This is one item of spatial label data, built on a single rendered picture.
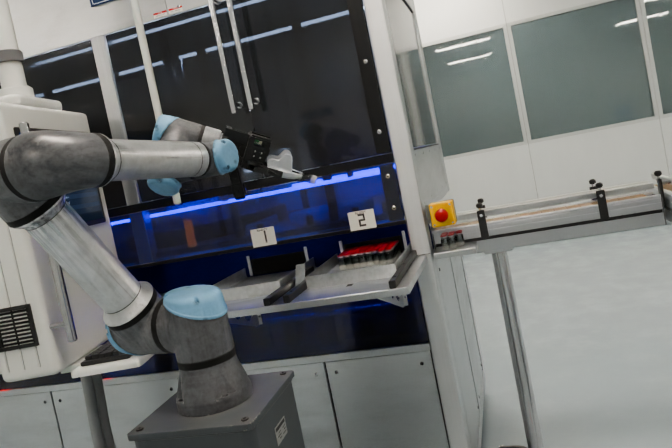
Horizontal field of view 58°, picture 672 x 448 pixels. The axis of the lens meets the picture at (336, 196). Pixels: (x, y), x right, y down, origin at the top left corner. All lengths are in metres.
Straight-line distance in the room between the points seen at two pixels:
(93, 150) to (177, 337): 0.40
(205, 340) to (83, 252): 0.28
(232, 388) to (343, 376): 0.87
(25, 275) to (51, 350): 0.21
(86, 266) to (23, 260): 0.61
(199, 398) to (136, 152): 0.48
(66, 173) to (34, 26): 1.45
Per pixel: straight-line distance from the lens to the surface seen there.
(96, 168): 1.09
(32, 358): 1.88
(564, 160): 6.50
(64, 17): 2.40
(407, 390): 2.05
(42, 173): 1.07
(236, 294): 1.82
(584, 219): 2.00
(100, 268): 1.24
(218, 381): 1.25
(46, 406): 2.68
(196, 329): 1.22
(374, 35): 1.92
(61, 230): 1.20
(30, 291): 1.83
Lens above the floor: 1.21
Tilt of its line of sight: 3 degrees down
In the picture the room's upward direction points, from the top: 11 degrees counter-clockwise
